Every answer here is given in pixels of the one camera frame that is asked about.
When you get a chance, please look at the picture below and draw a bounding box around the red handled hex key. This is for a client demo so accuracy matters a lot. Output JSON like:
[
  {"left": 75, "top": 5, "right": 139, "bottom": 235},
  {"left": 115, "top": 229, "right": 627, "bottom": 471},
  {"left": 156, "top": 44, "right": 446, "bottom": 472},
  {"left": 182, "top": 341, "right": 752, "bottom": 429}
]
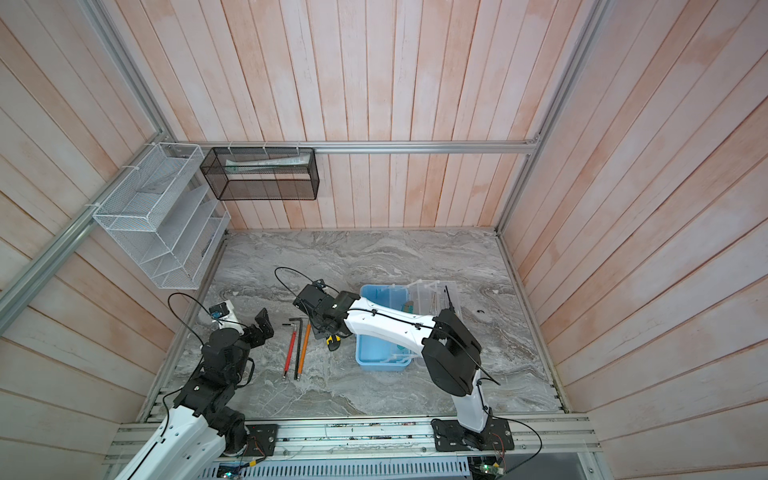
[{"left": 282, "top": 324, "right": 298, "bottom": 379}]

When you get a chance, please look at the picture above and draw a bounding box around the orange handled hex key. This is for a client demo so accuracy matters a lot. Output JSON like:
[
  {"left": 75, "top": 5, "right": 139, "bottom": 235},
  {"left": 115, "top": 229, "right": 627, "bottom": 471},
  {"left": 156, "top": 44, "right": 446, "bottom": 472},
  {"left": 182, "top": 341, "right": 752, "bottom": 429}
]
[{"left": 295, "top": 322, "right": 312, "bottom": 380}]

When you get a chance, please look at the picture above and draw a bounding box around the blue translucent plastic toolbox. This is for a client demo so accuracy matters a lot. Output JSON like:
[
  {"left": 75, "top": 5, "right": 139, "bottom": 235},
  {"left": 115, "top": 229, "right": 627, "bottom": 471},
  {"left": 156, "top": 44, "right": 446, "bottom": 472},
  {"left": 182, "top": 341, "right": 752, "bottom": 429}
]
[{"left": 356, "top": 278, "right": 470, "bottom": 372}]

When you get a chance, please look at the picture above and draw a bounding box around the yellow black handled screwdriver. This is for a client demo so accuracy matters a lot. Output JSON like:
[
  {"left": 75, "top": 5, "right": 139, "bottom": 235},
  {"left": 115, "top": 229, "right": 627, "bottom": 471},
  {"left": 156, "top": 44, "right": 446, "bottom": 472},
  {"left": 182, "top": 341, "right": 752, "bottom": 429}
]
[{"left": 326, "top": 335, "right": 341, "bottom": 352}]

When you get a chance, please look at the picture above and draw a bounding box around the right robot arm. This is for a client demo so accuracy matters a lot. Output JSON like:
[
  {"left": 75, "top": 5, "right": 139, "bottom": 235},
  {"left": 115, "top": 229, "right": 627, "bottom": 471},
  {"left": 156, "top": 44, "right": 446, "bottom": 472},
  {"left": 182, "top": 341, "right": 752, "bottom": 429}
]
[{"left": 293, "top": 282, "right": 491, "bottom": 442}]

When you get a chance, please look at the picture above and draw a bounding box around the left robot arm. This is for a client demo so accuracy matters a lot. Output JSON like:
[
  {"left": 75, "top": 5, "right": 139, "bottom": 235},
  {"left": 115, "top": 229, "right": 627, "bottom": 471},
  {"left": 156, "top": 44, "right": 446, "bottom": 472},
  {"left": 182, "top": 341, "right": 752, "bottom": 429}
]
[{"left": 118, "top": 304, "right": 278, "bottom": 479}]

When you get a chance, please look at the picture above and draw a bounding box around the black hex key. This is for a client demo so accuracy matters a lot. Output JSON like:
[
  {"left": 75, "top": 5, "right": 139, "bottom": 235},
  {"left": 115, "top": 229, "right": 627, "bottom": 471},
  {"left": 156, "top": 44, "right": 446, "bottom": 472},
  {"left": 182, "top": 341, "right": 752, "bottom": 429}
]
[{"left": 289, "top": 317, "right": 304, "bottom": 380}]

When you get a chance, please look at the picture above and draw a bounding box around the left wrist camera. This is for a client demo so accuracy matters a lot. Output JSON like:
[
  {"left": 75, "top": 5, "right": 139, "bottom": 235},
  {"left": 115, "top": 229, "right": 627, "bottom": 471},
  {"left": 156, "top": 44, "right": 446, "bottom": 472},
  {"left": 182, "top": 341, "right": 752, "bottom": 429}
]
[{"left": 208, "top": 300, "right": 243, "bottom": 333}]

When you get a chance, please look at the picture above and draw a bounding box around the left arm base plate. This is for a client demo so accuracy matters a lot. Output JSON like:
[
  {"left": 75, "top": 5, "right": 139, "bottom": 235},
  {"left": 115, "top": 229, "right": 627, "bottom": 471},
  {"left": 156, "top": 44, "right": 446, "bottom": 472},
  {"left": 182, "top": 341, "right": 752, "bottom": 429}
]
[{"left": 223, "top": 424, "right": 279, "bottom": 457}]

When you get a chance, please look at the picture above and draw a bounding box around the white wire mesh shelf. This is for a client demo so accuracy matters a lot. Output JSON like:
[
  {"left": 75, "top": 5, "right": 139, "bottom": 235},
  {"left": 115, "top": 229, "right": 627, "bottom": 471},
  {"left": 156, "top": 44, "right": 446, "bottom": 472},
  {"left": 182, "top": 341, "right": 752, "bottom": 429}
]
[{"left": 94, "top": 143, "right": 230, "bottom": 290}]

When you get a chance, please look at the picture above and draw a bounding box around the black mesh wall basket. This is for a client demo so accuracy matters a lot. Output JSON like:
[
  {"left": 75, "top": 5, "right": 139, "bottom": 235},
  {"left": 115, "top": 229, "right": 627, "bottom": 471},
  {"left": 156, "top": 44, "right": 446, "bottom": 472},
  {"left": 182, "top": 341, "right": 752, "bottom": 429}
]
[{"left": 201, "top": 146, "right": 320, "bottom": 201}]

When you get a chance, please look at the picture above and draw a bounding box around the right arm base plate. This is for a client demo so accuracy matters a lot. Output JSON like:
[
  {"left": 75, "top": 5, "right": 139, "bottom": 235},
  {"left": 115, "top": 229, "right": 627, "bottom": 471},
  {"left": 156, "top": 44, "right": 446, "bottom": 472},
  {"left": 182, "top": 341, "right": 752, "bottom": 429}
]
[{"left": 430, "top": 418, "right": 514, "bottom": 452}]

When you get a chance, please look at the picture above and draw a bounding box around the left aluminium wall rail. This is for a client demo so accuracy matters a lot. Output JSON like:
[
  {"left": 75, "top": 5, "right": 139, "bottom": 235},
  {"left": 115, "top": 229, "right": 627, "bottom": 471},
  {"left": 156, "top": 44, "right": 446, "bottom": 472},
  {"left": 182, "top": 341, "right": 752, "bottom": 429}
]
[{"left": 1, "top": 132, "right": 174, "bottom": 334}]

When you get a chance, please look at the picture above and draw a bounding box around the aluminium front rail frame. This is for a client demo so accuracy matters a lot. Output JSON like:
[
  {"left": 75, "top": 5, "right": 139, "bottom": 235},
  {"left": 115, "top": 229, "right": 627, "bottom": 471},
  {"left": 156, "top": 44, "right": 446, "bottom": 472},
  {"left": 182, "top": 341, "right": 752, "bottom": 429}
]
[{"left": 103, "top": 412, "right": 603, "bottom": 480}]

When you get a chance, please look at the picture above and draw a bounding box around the horizontal aluminium wall rail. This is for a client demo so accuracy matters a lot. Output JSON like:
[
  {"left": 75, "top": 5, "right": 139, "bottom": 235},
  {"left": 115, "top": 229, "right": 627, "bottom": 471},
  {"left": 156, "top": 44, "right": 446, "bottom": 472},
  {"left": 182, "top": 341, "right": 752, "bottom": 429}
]
[{"left": 195, "top": 140, "right": 538, "bottom": 155}]

